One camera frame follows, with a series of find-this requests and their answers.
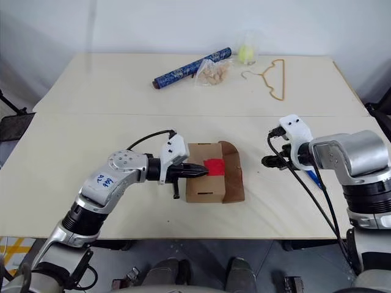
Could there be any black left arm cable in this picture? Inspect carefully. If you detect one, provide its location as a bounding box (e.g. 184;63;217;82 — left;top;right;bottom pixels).
126;129;178;152

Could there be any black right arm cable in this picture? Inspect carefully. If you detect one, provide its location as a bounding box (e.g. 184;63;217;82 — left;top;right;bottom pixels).
267;127;362;275
311;164;363;275

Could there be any black stand with mesh panel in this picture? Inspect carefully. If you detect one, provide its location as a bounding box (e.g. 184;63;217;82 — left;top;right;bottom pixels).
0;88;37;142

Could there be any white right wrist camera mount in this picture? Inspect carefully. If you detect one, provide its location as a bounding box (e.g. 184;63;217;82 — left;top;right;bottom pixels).
278;114;313;170

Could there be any gold wire clothes hanger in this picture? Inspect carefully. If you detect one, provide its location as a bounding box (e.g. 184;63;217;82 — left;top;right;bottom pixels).
241;59;287;101

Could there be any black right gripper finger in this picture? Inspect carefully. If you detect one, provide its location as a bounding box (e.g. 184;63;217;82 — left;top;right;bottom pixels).
261;154;288;163
261;161;290;169

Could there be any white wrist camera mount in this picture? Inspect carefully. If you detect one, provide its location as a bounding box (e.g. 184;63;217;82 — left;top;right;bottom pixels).
158;134;190;186
278;114;313;170

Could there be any brown cardboard box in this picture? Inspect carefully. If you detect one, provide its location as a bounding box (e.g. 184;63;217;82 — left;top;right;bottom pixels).
185;140;246;204

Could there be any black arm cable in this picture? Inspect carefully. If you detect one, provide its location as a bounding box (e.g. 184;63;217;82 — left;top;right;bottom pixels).
267;127;362;275
311;164;363;275
126;129;178;152

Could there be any blue patterned rolled scroll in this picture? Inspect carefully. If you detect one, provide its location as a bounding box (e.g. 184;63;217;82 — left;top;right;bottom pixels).
152;46;233;91

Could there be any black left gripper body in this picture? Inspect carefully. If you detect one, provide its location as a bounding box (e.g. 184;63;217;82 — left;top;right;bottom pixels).
166;163;186;200

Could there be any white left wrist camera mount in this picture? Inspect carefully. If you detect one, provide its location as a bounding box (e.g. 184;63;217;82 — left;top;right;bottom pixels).
158;134;190;186

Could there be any clear bag of wooden pieces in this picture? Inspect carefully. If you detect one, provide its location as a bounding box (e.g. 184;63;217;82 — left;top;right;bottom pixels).
194;58;235;87

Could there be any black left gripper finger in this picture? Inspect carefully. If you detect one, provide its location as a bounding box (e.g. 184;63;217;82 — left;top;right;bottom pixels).
182;162;209;172
182;170;211;179

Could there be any dark rounded shape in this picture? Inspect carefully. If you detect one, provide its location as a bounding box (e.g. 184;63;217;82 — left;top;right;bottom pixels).
225;258;261;291

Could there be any blue pen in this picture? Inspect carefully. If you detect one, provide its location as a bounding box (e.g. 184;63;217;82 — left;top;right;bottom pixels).
306;169;322;189

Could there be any dark metal foot bracket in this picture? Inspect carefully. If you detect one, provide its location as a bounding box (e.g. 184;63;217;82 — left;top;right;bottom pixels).
111;266;142;291
283;274;304;293

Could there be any black equipment frame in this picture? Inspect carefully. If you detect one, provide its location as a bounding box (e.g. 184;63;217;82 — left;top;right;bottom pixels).
365;90;391;126

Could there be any red tape piece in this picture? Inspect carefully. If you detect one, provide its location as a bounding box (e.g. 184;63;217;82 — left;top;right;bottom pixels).
203;157;226;177

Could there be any clear plastic bag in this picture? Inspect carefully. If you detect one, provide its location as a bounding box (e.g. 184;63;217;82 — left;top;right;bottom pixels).
236;29;261;66

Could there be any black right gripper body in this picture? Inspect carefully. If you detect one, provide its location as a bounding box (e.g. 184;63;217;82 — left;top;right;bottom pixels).
281;143;299;169

